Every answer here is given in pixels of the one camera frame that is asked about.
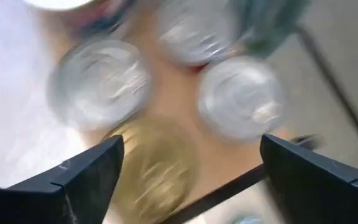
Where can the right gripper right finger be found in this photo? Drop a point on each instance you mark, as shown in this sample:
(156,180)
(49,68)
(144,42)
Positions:
(322,196)

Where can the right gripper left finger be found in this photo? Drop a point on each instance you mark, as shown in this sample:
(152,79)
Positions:
(89,186)

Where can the green can with gold lid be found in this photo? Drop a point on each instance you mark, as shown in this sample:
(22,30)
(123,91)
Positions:
(157,174)

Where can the green and white labelled can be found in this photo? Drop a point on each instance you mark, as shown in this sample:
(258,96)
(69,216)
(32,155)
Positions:
(99,85)

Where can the red labelled can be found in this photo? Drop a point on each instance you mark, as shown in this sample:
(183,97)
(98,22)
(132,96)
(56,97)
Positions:
(242,98)

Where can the black floor tape stripe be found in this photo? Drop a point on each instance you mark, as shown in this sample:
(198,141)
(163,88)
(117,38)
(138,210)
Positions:
(337,88)

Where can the white glossy table sheet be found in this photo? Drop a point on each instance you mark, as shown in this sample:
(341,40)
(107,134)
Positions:
(5,93)

